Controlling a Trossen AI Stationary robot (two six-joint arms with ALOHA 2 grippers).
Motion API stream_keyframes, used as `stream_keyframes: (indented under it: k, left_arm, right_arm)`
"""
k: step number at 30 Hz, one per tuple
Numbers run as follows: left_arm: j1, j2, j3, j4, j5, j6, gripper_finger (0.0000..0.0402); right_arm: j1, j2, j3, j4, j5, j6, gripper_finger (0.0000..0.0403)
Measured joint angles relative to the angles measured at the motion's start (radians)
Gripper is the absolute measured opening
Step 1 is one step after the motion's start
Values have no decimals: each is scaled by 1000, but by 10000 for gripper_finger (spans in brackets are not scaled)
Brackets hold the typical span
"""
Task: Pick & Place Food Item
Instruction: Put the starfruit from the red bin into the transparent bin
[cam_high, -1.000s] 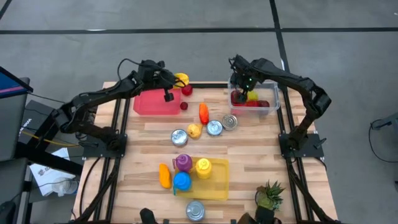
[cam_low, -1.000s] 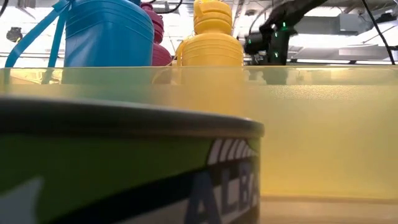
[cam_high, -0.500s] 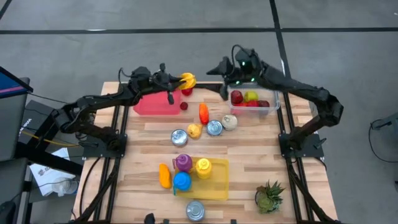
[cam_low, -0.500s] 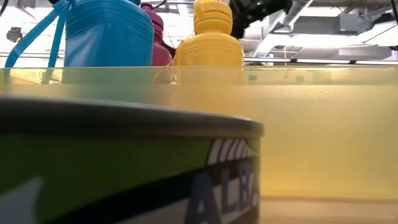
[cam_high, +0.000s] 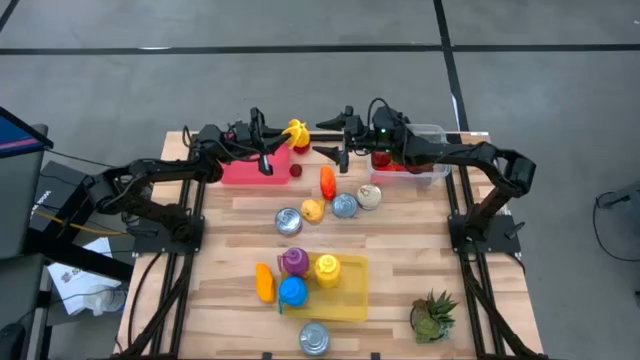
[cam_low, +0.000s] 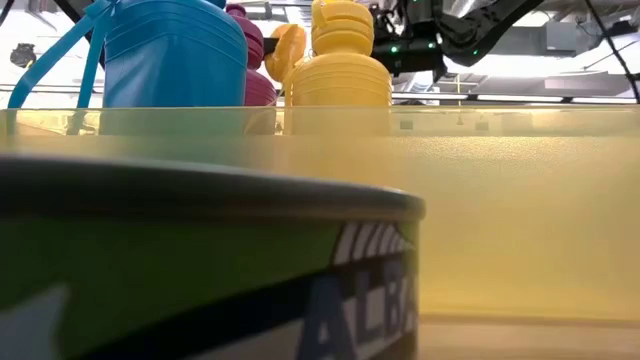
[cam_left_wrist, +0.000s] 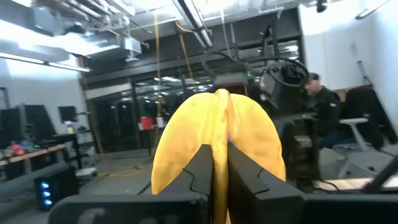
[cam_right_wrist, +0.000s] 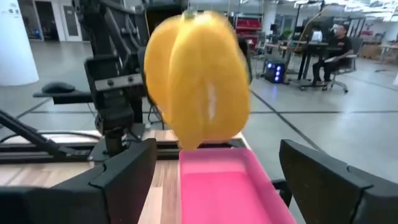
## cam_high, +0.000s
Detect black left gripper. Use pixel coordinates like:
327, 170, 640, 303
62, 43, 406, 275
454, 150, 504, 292
227, 107, 294, 176

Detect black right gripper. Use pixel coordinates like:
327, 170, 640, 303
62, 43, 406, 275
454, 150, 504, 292
310, 105, 381, 174

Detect purple plastic bottle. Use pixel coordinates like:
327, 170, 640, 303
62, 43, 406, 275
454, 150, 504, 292
277, 247, 311, 279

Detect yellow plastic bottle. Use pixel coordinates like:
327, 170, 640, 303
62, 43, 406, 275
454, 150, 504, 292
313, 253, 343, 290

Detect blue plastic bottle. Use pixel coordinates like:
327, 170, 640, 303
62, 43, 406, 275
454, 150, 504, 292
277, 275, 310, 315

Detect red plastic tray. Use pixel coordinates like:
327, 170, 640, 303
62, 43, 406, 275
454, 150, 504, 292
219, 142, 292, 186

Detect silver tin can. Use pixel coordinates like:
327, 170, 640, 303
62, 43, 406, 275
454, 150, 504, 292
274, 207, 304, 236
331, 192, 360, 220

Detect tin can with pull tab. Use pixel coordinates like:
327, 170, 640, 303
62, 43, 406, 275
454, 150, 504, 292
356, 183, 383, 211

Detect yellow toy pear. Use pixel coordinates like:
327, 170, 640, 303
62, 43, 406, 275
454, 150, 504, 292
300, 198, 326, 224

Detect clear plastic container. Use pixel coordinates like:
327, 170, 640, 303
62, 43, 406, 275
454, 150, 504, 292
367, 123, 451, 189

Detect orange toy mango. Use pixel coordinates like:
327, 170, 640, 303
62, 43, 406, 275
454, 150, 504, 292
255, 262, 278, 304

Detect yellow translucent plastic tray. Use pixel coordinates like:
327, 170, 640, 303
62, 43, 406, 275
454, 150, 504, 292
278, 252, 370, 322

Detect green labelled tuna can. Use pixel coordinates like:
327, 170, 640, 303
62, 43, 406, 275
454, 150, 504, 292
298, 321, 331, 357

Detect small green succulent plant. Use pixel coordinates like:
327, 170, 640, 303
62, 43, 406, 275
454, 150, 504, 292
410, 289, 460, 345

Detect black equipment stand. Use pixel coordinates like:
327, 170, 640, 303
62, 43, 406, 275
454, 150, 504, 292
23, 159, 136, 282

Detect clear plastic cup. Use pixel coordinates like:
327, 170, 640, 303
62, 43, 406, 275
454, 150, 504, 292
82, 284, 127, 316

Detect white paper sheets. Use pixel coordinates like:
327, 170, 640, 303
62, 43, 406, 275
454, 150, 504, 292
47, 237, 124, 317

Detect monitor with blue screen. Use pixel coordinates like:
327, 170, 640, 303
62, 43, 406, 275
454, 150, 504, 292
0, 105, 55, 160

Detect grey cabinet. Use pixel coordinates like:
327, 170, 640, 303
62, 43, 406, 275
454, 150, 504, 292
0, 123, 50, 261

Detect black computer mouse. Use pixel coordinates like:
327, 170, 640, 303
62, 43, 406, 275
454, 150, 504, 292
0, 322, 27, 360

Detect black aluminium table frame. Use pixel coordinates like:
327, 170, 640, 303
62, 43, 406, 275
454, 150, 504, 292
115, 130, 551, 360

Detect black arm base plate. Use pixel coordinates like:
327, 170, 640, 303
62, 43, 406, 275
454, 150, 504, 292
448, 213, 522, 255
132, 214, 205, 255

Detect yellow cable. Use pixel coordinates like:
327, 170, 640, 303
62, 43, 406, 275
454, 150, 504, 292
30, 208, 127, 237

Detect thick black cable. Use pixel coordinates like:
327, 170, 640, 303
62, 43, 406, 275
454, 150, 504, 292
126, 251, 166, 351

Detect thin black floor cable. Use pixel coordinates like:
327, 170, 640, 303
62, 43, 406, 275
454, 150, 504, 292
593, 192, 640, 264

